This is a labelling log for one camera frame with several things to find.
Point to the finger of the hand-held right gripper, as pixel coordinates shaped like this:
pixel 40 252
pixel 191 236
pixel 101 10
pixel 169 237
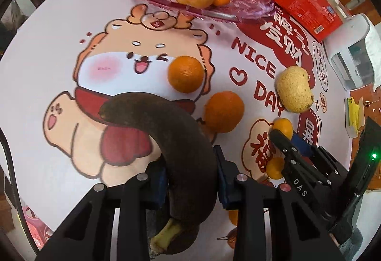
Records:
pixel 302 145
pixel 297 177

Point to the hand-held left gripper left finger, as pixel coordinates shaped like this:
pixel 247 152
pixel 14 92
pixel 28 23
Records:
pixel 157 189

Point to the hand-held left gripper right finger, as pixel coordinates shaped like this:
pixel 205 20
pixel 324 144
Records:
pixel 223 180

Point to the dark overripe banana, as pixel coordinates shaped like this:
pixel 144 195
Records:
pixel 184 145

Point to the yellow pear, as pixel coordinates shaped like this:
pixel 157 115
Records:
pixel 294 88

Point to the large orange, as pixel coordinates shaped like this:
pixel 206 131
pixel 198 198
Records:
pixel 186 73
pixel 223 112

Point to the yellow tissue pack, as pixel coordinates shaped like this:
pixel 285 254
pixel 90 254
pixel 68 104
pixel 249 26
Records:
pixel 353 115

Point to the white tabletop cabinet appliance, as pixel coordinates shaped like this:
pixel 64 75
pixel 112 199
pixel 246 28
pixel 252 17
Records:
pixel 348 49

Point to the red plastic stool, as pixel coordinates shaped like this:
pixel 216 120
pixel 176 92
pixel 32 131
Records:
pixel 35 228

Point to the red printed box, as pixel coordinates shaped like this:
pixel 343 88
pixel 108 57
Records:
pixel 300 2

